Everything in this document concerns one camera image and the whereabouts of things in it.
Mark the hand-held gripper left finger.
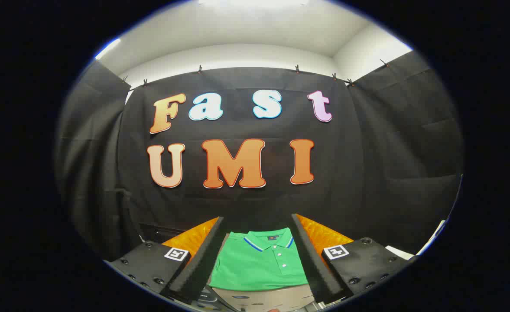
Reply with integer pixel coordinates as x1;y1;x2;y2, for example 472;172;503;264
105;216;226;305

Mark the ceiling light strip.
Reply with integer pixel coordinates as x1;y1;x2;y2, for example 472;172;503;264
94;38;122;61

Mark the green polo shirt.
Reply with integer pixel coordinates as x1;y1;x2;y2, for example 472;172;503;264
209;227;310;292

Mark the grey topped stand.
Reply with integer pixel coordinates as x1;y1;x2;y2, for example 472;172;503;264
214;285;317;312

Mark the white paper sheet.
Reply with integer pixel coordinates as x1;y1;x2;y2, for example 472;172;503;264
385;245;416;260

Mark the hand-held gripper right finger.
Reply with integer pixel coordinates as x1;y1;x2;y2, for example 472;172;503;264
290;213;418;304

